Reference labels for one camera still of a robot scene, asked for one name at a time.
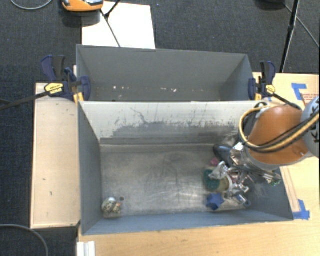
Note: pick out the green round object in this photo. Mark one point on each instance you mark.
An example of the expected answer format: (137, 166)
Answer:
(210, 182)

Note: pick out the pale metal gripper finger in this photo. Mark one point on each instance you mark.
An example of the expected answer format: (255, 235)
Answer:
(219, 170)
(237, 192)

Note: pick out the dark blue-black rounded object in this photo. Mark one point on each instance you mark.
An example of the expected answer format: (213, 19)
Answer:
(222, 152)

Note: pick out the tan round object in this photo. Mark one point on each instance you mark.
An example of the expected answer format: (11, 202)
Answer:
(224, 185)

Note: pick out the pale wood flat board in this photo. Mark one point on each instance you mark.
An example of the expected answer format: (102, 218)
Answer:
(55, 160)

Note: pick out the blue star-shaped object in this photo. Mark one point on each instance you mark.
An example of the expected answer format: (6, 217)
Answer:
(214, 201)

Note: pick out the pink small object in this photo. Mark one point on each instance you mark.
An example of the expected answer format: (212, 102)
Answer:
(214, 162)

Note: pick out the silver and white toy figure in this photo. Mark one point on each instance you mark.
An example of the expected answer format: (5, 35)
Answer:
(110, 206)

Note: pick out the grey metal bin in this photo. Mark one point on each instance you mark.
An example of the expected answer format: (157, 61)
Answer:
(160, 175)

